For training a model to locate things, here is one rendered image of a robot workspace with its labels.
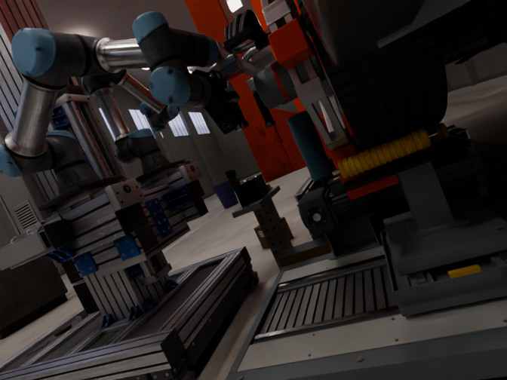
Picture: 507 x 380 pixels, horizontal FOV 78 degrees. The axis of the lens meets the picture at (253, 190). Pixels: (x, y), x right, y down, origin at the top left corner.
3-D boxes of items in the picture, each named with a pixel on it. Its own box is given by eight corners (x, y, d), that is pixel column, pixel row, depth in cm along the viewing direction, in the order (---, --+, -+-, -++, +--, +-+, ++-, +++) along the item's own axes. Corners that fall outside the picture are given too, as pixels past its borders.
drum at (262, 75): (325, 80, 94) (306, 35, 93) (263, 111, 102) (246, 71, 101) (329, 84, 107) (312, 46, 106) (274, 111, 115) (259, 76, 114)
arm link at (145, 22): (160, 35, 74) (179, 78, 75) (121, 28, 65) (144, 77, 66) (182, 14, 70) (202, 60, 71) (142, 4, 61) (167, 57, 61)
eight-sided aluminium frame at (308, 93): (348, 146, 77) (259, -66, 73) (323, 157, 80) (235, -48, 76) (351, 135, 128) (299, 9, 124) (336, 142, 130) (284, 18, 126)
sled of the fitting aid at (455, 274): (566, 288, 71) (551, 249, 71) (404, 320, 85) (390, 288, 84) (483, 221, 118) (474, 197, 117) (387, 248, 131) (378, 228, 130)
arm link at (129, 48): (101, 77, 104) (222, 75, 82) (69, 77, 95) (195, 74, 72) (95, 39, 100) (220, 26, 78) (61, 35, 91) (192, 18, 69)
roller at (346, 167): (443, 142, 81) (435, 122, 81) (336, 184, 92) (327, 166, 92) (437, 141, 87) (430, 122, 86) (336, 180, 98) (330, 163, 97)
